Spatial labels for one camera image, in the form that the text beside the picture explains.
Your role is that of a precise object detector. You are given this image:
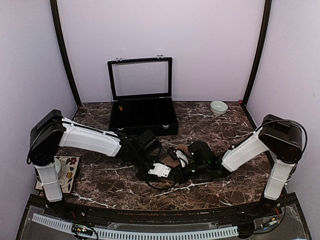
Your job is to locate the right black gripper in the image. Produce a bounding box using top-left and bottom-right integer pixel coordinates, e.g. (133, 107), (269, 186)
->
(170, 161), (209, 185)

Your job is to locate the tan brown sock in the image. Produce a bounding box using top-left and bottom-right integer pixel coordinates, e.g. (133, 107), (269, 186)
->
(160, 144), (190, 168)

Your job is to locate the black display case glass lid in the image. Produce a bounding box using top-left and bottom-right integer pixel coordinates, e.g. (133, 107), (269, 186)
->
(107, 56), (180, 138)

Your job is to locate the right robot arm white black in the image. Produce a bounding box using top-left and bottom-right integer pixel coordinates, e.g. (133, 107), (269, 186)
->
(176, 114), (308, 217)

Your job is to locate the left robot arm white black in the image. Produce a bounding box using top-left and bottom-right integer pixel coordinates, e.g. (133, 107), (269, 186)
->
(27, 109), (178, 218)

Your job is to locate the pale green bowl at back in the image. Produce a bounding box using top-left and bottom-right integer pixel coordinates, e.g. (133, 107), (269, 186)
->
(210, 100), (229, 116)

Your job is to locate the floral patterned mat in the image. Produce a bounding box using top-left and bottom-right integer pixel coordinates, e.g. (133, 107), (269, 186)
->
(34, 154), (81, 194)

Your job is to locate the green circuit board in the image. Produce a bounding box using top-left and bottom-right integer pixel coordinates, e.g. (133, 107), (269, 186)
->
(71, 224), (94, 237)

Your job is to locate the pale green bowl on mat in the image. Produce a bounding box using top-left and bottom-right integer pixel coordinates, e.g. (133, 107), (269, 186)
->
(54, 158), (62, 176)

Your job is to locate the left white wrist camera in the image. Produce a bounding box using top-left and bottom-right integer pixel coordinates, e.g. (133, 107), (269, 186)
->
(148, 162), (171, 178)

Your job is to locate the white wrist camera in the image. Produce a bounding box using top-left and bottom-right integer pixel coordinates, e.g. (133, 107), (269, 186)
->
(167, 147), (189, 168)
(148, 162), (171, 178)

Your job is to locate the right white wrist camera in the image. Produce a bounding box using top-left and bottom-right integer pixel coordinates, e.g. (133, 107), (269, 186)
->
(167, 147), (189, 168)

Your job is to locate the black front rail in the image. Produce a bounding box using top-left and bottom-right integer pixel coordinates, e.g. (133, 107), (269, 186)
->
(23, 193), (306, 227)

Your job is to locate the white slotted cable duct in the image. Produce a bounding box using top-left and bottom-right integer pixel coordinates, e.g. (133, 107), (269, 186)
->
(31, 213), (239, 240)

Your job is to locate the left black frame post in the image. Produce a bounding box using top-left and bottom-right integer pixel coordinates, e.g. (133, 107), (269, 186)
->
(49, 0), (82, 108)

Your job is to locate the black frame post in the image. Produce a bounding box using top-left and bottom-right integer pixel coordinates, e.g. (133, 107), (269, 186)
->
(242, 0), (272, 108)
(49, 0), (82, 108)

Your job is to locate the right black frame post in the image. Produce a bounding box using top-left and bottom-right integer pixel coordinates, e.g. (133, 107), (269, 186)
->
(242, 0), (272, 108)

